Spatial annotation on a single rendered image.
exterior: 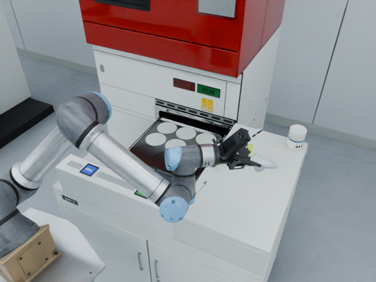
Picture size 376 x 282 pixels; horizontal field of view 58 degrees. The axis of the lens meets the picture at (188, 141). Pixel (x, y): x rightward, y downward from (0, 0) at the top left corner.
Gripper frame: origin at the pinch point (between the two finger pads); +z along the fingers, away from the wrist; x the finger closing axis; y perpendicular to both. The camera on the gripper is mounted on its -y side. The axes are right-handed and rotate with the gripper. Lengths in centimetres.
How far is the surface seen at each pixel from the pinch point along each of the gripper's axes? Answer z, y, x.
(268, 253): -5.7, 15.0, 30.4
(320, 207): 95, 124, -19
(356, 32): 133, 51, -124
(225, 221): -15.5, 19.8, 16.7
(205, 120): -4, 41, -43
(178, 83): -17, 30, -58
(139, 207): -43, 31, 3
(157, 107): -25, 49, -60
